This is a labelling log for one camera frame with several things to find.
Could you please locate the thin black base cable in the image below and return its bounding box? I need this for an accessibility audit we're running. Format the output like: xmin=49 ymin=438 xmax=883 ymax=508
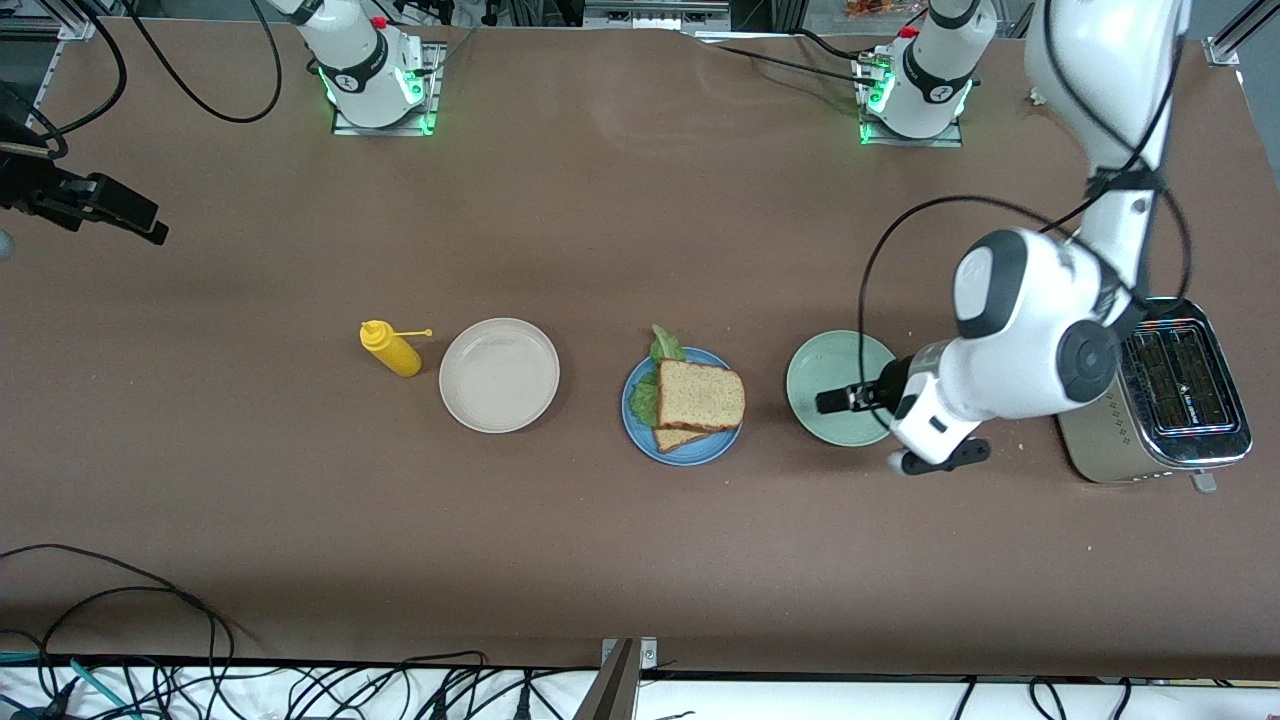
xmin=712 ymin=44 xmax=881 ymax=89

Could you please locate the teal cable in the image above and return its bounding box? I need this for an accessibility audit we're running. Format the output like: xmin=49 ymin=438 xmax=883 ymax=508
xmin=68 ymin=658 xmax=133 ymax=717

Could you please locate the green lettuce leaf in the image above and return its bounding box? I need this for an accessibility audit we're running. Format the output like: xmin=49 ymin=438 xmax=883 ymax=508
xmin=628 ymin=323 xmax=689 ymax=429

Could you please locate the large black cable loop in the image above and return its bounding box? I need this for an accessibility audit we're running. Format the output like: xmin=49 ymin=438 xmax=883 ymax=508
xmin=0 ymin=544 xmax=237 ymax=701

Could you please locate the small black cable loop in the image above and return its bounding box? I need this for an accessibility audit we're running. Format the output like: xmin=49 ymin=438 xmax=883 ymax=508
xmin=38 ymin=586 xmax=219 ymax=701

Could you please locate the blue round plate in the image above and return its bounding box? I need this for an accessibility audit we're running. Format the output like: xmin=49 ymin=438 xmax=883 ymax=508
xmin=621 ymin=346 xmax=743 ymax=467

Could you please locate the metal bracket with profile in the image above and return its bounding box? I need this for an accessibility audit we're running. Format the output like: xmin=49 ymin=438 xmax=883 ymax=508
xmin=573 ymin=637 xmax=661 ymax=720

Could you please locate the aluminium frame profile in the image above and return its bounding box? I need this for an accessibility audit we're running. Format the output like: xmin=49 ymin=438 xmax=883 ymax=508
xmin=40 ymin=0 xmax=101 ymax=41
xmin=1205 ymin=0 xmax=1280 ymax=69

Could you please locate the beige round plate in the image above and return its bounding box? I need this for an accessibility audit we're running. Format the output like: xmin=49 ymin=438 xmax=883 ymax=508
xmin=439 ymin=317 xmax=561 ymax=435

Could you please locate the beige chrome toaster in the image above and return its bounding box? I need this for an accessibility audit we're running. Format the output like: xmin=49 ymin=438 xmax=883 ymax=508
xmin=1058 ymin=296 xmax=1254 ymax=495

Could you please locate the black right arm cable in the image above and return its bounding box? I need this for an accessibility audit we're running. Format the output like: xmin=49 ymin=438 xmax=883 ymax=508
xmin=125 ymin=0 xmax=284 ymax=125

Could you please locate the green round plate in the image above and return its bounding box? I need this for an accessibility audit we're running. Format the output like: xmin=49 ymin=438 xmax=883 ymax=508
xmin=786 ymin=330 xmax=901 ymax=447

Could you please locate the grey power strip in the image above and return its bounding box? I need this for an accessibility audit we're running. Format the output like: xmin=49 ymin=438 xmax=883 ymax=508
xmin=583 ymin=0 xmax=732 ymax=31

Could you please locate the yellow mustard squeeze bottle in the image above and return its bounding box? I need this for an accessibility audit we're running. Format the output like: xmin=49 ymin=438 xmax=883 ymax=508
xmin=360 ymin=320 xmax=434 ymax=379

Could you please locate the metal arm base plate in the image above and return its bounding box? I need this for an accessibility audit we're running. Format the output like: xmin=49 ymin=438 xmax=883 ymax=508
xmin=855 ymin=55 xmax=966 ymax=149
xmin=332 ymin=42 xmax=442 ymax=137

